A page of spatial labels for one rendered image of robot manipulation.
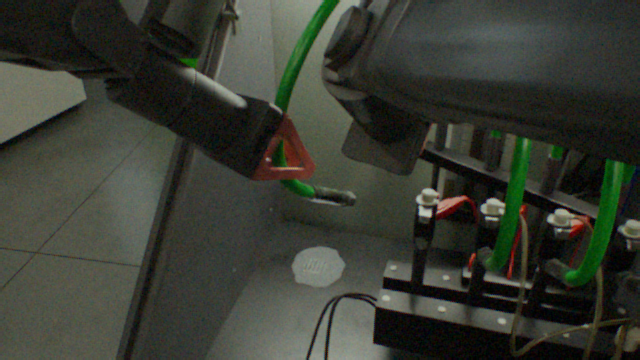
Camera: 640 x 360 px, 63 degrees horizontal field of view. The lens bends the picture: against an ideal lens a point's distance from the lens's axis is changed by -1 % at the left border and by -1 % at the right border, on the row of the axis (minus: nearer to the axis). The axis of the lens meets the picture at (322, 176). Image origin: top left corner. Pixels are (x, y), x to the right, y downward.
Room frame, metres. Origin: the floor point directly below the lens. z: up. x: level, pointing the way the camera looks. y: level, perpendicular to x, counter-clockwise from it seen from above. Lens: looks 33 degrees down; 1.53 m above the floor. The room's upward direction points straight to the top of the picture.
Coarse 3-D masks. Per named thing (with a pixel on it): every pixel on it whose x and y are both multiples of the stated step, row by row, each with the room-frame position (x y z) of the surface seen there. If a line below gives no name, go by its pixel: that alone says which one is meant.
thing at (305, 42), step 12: (324, 0) 0.50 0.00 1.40; (336, 0) 0.51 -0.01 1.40; (324, 12) 0.49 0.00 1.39; (312, 24) 0.48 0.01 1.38; (324, 24) 0.49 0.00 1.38; (300, 36) 0.48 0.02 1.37; (312, 36) 0.48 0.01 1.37; (300, 48) 0.47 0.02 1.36; (288, 60) 0.47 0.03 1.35; (300, 60) 0.46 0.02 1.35; (288, 72) 0.46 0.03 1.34; (288, 84) 0.45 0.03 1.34; (276, 96) 0.45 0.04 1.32; (288, 96) 0.45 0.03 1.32; (276, 156) 0.44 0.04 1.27; (288, 180) 0.45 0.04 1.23; (300, 192) 0.46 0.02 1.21; (312, 192) 0.47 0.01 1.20
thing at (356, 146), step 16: (400, 112) 0.40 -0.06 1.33; (352, 128) 0.45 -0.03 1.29; (368, 128) 0.40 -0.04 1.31; (384, 128) 0.40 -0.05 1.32; (400, 128) 0.41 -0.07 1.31; (416, 128) 0.42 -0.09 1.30; (352, 144) 0.43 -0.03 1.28; (368, 144) 0.43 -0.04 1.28; (384, 144) 0.42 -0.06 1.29; (400, 144) 0.42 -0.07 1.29; (368, 160) 0.42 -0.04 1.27; (384, 160) 0.41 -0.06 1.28; (400, 160) 0.41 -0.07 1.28
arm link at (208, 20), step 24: (96, 0) 0.36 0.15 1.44; (144, 0) 0.41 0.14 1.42; (168, 0) 0.43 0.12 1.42; (192, 0) 0.43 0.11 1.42; (216, 0) 0.45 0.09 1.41; (72, 24) 0.34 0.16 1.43; (96, 24) 0.35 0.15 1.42; (120, 24) 0.36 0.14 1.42; (144, 24) 0.39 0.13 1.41; (168, 24) 0.41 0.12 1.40; (192, 24) 0.42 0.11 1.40; (96, 48) 0.34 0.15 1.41; (120, 48) 0.36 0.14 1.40; (144, 48) 0.37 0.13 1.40; (192, 48) 0.43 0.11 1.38; (72, 72) 0.39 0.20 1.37; (96, 72) 0.38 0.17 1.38; (120, 72) 0.35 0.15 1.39
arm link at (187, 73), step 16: (160, 32) 0.41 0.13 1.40; (160, 48) 0.43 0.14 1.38; (176, 48) 0.42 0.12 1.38; (144, 64) 0.38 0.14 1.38; (160, 64) 0.39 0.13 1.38; (176, 64) 0.40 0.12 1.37; (112, 80) 0.38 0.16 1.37; (128, 80) 0.37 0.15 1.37; (144, 80) 0.38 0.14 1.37; (160, 80) 0.38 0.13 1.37; (176, 80) 0.39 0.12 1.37; (192, 80) 0.40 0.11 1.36; (112, 96) 0.38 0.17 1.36; (128, 96) 0.37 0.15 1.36; (144, 96) 0.37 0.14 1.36; (160, 96) 0.38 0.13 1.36; (176, 96) 0.38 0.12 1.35; (144, 112) 0.38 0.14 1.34; (160, 112) 0.38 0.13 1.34; (176, 112) 0.38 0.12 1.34
